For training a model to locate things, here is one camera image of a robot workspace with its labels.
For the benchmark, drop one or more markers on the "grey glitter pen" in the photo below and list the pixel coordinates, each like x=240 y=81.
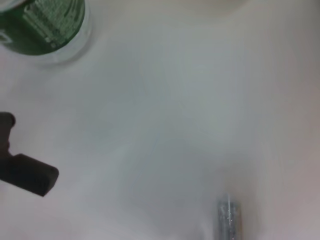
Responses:
x=228 y=220

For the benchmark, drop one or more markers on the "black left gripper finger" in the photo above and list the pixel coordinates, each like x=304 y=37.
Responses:
x=27 y=175

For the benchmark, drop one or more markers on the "clear green-label water bottle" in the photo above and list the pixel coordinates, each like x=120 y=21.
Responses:
x=37 y=27

